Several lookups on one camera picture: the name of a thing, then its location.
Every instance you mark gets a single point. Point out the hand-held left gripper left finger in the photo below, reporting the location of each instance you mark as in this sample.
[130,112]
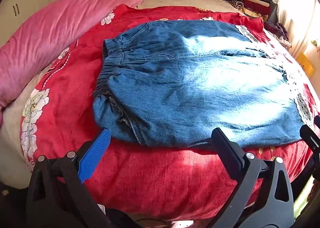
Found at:
[96,153]

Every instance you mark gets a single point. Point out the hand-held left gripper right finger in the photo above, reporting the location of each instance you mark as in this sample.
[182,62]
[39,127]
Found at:
[228,149]

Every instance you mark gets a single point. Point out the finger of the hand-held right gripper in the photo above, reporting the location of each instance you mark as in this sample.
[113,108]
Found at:
[311,135]

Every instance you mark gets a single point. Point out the blue denim pants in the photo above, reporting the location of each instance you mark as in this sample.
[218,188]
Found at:
[187,80]

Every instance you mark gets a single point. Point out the red floral blanket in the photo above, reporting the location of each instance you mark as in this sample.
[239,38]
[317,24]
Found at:
[150,180]

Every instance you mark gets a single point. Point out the yellow flat object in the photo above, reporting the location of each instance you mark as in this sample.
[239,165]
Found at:
[307,64]

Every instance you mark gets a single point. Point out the purple cloth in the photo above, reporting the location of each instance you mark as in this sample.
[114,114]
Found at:
[277,30]

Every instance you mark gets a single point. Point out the pink quilt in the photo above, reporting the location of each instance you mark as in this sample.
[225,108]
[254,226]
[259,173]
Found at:
[50,43]

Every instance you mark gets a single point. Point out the white curtain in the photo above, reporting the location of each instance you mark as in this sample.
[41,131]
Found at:
[297,5]

